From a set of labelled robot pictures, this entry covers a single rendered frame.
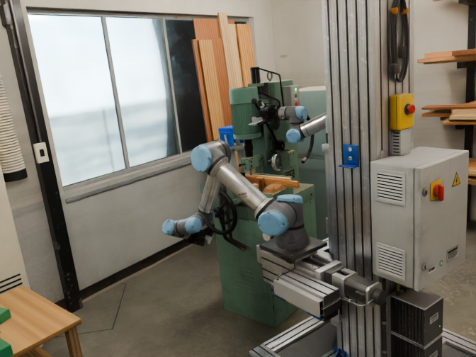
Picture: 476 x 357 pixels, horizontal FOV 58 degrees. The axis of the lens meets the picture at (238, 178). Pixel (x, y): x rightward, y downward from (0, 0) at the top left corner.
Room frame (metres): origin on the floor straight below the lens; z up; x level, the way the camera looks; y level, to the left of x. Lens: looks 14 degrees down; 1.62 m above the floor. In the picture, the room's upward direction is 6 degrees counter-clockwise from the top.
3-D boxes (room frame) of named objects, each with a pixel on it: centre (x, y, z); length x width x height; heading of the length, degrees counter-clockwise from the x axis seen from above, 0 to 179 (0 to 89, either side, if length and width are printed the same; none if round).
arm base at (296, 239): (1.86, -0.22, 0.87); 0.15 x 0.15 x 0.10
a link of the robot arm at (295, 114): (2.36, -0.35, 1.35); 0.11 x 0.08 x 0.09; 49
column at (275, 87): (2.93, -0.27, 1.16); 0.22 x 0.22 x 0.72; 49
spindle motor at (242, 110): (2.70, -0.09, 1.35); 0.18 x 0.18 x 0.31
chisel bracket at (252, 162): (2.72, -0.10, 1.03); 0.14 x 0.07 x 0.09; 139
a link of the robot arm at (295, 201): (1.85, -0.22, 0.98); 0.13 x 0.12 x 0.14; 148
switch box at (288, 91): (2.85, -0.40, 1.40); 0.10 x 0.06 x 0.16; 139
